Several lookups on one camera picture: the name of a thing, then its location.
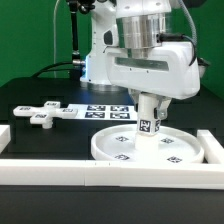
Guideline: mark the black camera stand pole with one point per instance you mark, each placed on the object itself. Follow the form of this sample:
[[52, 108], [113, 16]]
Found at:
[[84, 7]]

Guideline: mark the white cross-shaped table base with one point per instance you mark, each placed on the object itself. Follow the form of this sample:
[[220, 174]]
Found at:
[[44, 115]]

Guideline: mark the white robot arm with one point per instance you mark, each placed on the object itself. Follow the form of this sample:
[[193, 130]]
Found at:
[[148, 47]]

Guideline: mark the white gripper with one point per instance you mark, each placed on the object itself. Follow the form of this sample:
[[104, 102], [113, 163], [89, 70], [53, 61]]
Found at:
[[167, 70]]

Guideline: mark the white marker sheet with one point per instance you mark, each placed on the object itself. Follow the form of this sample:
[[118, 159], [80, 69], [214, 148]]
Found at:
[[104, 112]]

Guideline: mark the white U-shaped obstacle fence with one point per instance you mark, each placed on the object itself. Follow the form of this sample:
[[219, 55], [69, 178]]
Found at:
[[206, 175]]

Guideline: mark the white round table top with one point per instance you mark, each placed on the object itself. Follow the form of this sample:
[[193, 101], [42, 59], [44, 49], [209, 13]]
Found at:
[[124, 143]]

